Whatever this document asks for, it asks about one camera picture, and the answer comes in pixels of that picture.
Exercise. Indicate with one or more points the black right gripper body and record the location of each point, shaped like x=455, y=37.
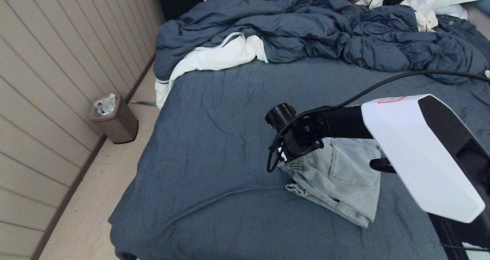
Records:
x=302, y=147

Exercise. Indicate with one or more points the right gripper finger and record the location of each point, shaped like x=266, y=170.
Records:
x=280, y=152
x=288, y=157

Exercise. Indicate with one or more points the light blue denim shorts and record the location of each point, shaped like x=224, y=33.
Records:
x=344, y=183

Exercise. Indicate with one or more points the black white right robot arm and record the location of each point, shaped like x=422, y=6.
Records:
x=413, y=149

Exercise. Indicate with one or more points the dark blue bed sheet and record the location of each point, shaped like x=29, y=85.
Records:
x=229, y=137

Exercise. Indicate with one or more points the crumpled dark blue duvet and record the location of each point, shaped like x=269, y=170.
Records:
x=306, y=22

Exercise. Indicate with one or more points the brown metal trash bin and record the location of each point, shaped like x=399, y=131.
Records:
x=120, y=126

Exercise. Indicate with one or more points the cream button shirt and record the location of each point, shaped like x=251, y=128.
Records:
x=427, y=21

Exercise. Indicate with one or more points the dark blue denim jacket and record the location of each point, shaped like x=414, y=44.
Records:
x=461, y=25

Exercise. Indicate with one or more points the blue pillow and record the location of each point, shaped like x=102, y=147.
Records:
x=485, y=3

